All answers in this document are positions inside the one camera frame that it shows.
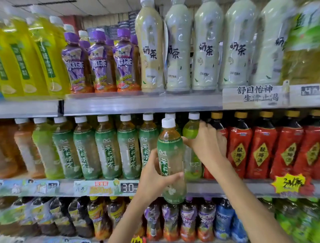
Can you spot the person's right forearm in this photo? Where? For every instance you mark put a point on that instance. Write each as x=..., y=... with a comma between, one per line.
x=245, y=205

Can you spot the white shelf sign black lettering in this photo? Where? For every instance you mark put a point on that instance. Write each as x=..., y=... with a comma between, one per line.
x=255, y=96

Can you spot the person's right hand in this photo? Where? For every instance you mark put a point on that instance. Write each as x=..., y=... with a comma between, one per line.
x=207, y=147

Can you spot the small yellow price tag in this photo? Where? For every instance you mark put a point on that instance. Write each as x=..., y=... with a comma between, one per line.
x=136, y=239

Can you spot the green-label tea bottle white cap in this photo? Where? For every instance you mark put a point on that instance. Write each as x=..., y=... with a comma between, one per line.
x=171, y=150

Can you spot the grey metal shelf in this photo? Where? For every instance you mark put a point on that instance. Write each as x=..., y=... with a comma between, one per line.
x=140, y=104
x=50, y=239
x=27, y=109
x=257, y=187

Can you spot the cream yellow milk tea bottle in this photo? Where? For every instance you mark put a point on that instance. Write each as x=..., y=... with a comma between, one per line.
x=150, y=50

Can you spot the row of dark tea bottles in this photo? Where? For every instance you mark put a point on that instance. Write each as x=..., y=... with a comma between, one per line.
x=75, y=217

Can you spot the dark shrink-wrapped bottle packs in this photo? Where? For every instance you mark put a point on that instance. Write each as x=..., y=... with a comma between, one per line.
x=110, y=27

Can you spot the red-label dark drink bottle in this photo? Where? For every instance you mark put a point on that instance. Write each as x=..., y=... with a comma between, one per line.
x=310, y=152
x=261, y=155
x=238, y=155
x=217, y=124
x=287, y=152

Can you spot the purple-label dark tea bottle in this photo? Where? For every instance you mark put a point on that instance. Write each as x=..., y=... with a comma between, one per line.
x=153, y=220
x=170, y=220
x=206, y=220
x=188, y=220

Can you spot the pale green milk tea bottle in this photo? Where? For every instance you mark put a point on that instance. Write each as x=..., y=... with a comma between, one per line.
x=272, y=50
x=207, y=50
x=178, y=50
x=238, y=50

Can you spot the person's left hand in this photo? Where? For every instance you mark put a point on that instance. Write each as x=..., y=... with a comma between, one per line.
x=150, y=184

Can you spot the person's left thumb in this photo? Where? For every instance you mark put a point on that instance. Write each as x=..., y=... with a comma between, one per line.
x=172, y=178

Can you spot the pale illustrated shelf label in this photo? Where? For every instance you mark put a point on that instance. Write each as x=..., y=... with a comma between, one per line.
x=30, y=187

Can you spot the blue-label drink bottle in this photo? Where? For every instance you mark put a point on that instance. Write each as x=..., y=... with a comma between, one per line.
x=223, y=220
x=237, y=230

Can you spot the row of green-label tea bottles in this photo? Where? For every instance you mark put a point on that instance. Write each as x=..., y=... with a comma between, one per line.
x=107, y=150

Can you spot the cluster of bright green bottles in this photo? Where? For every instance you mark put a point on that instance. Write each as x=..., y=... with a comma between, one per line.
x=302, y=220

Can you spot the green yellow promo shelf label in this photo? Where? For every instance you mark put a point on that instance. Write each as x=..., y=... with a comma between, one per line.
x=97, y=188

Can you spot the row of yellow-label tea bottles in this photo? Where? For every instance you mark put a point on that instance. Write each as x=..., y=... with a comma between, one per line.
x=47, y=62

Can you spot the large green tea bottle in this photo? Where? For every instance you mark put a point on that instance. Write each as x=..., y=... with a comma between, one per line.
x=303, y=50

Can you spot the light green tea bottle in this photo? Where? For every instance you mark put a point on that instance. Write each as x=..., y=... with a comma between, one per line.
x=192, y=162
x=47, y=150

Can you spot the yellow starburst price tag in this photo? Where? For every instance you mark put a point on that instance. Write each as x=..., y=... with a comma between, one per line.
x=288, y=183

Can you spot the person's right thumb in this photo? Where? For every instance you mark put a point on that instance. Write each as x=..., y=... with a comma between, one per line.
x=190, y=142

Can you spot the row of purple-cap tea bottles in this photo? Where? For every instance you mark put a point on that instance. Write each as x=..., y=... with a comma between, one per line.
x=100, y=65

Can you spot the orange tea bottle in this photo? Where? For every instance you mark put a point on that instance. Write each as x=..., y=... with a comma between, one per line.
x=7, y=150
x=27, y=150

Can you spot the dark price tag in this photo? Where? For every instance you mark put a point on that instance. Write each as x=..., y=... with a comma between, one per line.
x=310, y=90
x=129, y=187

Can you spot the person's left forearm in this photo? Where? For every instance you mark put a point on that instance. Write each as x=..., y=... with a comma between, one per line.
x=130, y=222

